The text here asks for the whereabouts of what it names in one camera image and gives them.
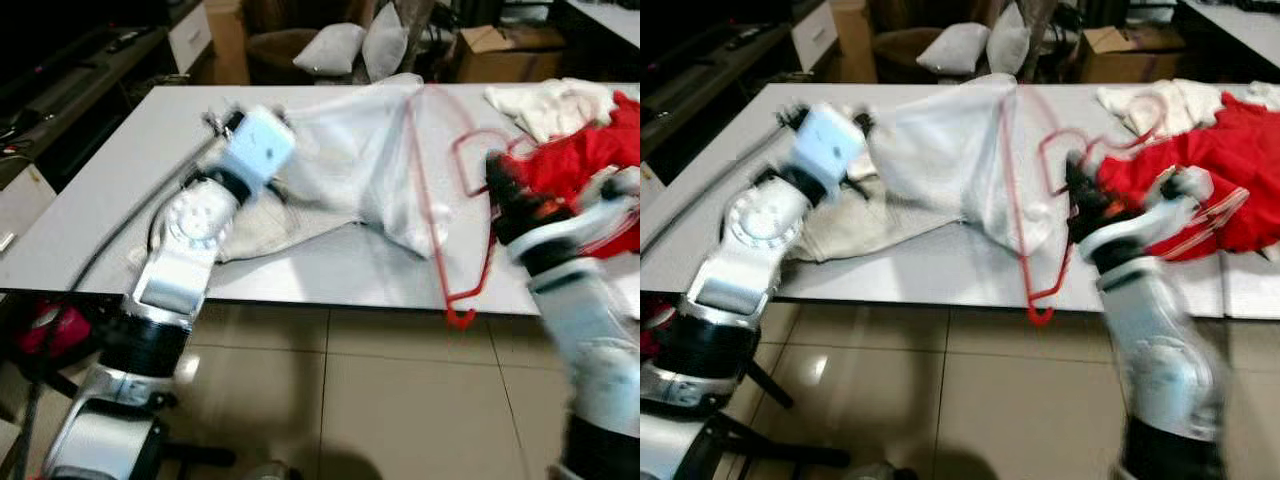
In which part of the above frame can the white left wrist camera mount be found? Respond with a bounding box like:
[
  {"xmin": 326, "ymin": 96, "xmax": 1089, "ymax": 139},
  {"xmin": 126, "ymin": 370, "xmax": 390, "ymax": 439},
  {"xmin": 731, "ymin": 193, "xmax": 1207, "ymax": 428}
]
[
  {"xmin": 793, "ymin": 103, "xmax": 869, "ymax": 201},
  {"xmin": 220, "ymin": 105, "xmax": 298, "ymax": 196}
]

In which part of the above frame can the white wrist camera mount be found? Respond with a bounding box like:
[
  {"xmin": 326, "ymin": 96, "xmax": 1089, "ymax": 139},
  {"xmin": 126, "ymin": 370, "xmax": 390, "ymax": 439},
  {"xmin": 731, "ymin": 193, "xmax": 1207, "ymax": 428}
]
[
  {"xmin": 1085, "ymin": 165, "xmax": 1251, "ymax": 256},
  {"xmin": 220, "ymin": 105, "xmax": 298, "ymax": 196},
  {"xmin": 515, "ymin": 165, "xmax": 640, "ymax": 256},
  {"xmin": 793, "ymin": 103, "xmax": 869, "ymax": 201}
]

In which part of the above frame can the cream garment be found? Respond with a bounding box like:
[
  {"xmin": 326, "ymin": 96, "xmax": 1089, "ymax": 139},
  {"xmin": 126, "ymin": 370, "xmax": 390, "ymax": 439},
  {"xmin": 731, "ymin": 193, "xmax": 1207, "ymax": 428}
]
[
  {"xmin": 215, "ymin": 190, "xmax": 371, "ymax": 266},
  {"xmin": 800, "ymin": 185, "xmax": 961, "ymax": 263}
]

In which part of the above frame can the magenta vacuum cleaner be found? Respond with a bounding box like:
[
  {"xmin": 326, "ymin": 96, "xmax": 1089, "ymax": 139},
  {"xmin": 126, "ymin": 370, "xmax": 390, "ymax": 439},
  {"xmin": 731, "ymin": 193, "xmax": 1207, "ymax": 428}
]
[
  {"xmin": 10, "ymin": 300, "xmax": 96, "ymax": 366},
  {"xmin": 640, "ymin": 295, "xmax": 676, "ymax": 361}
]

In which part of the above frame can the brown armchair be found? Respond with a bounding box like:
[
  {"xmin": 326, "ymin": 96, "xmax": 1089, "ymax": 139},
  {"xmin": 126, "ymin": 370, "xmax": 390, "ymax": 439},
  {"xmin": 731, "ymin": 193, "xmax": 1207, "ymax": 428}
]
[
  {"xmin": 245, "ymin": 0, "xmax": 431, "ymax": 86},
  {"xmin": 870, "ymin": 0, "xmax": 1051, "ymax": 86}
]

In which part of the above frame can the grey pillow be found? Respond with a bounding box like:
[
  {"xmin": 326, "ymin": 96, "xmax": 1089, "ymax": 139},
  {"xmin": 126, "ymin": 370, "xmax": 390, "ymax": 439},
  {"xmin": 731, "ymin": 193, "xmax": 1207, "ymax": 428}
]
[
  {"xmin": 293, "ymin": 22, "xmax": 368, "ymax": 76},
  {"xmin": 915, "ymin": 22, "xmax": 991, "ymax": 76},
  {"xmin": 362, "ymin": 2, "xmax": 409, "ymax": 83},
  {"xmin": 988, "ymin": 2, "xmax": 1031, "ymax": 76}
]

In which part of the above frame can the red plastic hanger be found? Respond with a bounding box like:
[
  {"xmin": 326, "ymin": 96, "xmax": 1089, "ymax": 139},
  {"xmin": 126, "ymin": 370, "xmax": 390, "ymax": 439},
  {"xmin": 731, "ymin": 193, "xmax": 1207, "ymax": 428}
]
[
  {"xmin": 405, "ymin": 85, "xmax": 536, "ymax": 329},
  {"xmin": 995, "ymin": 85, "xmax": 1166, "ymax": 326}
]

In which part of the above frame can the white t-shirt blue label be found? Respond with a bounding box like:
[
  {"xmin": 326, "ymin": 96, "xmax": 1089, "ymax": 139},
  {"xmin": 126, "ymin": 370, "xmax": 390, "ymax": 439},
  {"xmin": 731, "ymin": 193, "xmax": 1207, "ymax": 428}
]
[
  {"xmin": 865, "ymin": 72, "xmax": 1066, "ymax": 259},
  {"xmin": 270, "ymin": 72, "xmax": 471, "ymax": 259}
]

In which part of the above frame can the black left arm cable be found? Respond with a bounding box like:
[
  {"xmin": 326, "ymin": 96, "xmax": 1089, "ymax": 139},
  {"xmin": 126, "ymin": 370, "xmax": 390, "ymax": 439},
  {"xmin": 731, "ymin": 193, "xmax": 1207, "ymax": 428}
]
[
  {"xmin": 70, "ymin": 160, "xmax": 216, "ymax": 296},
  {"xmin": 665, "ymin": 150, "xmax": 791, "ymax": 241}
]

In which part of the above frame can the red polo shirt white trim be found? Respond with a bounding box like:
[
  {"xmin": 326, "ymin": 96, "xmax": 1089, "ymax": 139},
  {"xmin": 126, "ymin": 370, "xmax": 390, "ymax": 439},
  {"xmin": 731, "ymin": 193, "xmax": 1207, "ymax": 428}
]
[
  {"xmin": 1095, "ymin": 92, "xmax": 1280, "ymax": 263},
  {"xmin": 515, "ymin": 90, "xmax": 640, "ymax": 259}
]

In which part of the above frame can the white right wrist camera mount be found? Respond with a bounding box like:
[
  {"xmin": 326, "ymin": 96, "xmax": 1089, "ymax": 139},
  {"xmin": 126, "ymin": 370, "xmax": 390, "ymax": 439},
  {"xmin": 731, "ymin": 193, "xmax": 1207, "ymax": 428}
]
[
  {"xmin": 1085, "ymin": 165, "xmax": 1251, "ymax": 256},
  {"xmin": 515, "ymin": 165, "xmax": 640, "ymax": 256}
]

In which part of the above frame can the white drawer unit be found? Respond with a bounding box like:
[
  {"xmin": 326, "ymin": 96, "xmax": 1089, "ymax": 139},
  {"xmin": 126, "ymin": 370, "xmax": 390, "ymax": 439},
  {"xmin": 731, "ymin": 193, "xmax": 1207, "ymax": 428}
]
[
  {"xmin": 168, "ymin": 0, "xmax": 213, "ymax": 73},
  {"xmin": 790, "ymin": 0, "xmax": 839, "ymax": 71}
]

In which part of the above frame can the dark tv console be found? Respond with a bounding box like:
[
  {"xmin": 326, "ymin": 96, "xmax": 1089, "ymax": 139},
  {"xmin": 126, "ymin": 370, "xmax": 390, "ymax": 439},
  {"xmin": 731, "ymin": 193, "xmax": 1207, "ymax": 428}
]
[
  {"xmin": 0, "ymin": 30, "xmax": 186, "ymax": 191},
  {"xmin": 640, "ymin": 30, "xmax": 811, "ymax": 161}
]

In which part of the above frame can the white knit garment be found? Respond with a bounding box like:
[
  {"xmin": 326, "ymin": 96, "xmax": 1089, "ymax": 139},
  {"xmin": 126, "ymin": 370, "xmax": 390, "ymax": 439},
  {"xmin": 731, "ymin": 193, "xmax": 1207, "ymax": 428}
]
[
  {"xmin": 483, "ymin": 78, "xmax": 621, "ymax": 143},
  {"xmin": 1095, "ymin": 78, "xmax": 1280, "ymax": 141}
]

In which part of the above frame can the open cardboard box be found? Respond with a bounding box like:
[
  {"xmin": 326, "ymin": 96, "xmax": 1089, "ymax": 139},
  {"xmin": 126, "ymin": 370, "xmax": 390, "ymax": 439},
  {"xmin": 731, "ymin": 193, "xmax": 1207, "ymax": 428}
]
[
  {"xmin": 1078, "ymin": 25, "xmax": 1186, "ymax": 83},
  {"xmin": 455, "ymin": 25, "xmax": 566, "ymax": 83}
]

